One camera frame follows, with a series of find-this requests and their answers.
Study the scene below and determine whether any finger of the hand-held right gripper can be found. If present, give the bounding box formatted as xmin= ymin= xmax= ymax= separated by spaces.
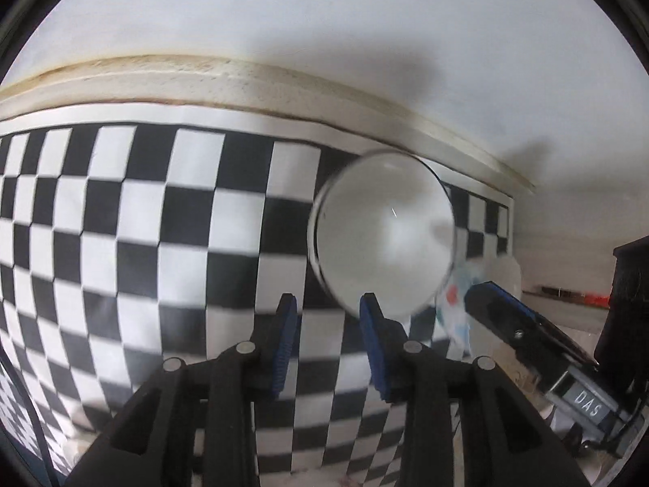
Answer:
xmin=465 ymin=280 xmax=600 ymax=392

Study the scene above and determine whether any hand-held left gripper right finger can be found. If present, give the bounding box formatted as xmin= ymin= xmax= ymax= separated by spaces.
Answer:
xmin=359 ymin=293 xmax=584 ymax=487

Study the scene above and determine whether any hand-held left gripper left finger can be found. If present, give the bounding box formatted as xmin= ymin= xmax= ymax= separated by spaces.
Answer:
xmin=66 ymin=293 xmax=300 ymax=487

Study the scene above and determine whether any white round plate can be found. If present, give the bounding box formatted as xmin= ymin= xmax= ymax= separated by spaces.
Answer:
xmin=307 ymin=151 xmax=457 ymax=316

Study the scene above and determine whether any black white checkered mat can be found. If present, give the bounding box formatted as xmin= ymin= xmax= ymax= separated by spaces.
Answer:
xmin=0 ymin=104 xmax=515 ymax=487

